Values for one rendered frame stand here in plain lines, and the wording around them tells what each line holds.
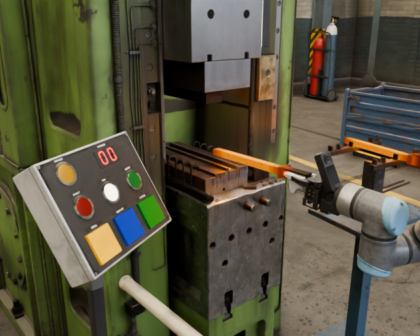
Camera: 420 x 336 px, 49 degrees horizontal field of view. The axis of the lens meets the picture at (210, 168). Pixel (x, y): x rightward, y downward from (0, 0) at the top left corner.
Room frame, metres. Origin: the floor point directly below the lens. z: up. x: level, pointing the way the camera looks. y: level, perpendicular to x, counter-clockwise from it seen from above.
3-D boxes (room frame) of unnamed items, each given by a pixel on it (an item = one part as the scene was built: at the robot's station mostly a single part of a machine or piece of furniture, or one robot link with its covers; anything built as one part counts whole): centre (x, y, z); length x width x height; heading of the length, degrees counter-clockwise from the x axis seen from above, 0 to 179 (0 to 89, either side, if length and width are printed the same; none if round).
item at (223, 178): (1.67, 0.07, 0.96); 0.42 x 0.20 x 0.09; 40
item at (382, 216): (1.09, -0.44, 1.02); 0.12 x 0.09 x 0.10; 40
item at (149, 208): (1.12, 0.16, 1.01); 0.07 x 0.05 x 0.07; 155
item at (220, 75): (1.67, 0.07, 1.32); 0.42 x 0.20 x 0.10; 40
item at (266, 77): (1.81, -0.22, 1.27); 0.09 x 0.02 x 0.17; 130
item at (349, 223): (1.73, -0.65, 0.74); 0.40 x 0.30 x 0.02; 123
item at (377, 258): (1.09, -0.45, 0.91); 0.12 x 0.09 x 0.12; 108
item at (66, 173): (0.98, 0.32, 1.16); 0.05 x 0.03 x 0.04; 130
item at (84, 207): (0.96, 0.28, 1.09); 0.05 x 0.03 x 0.04; 130
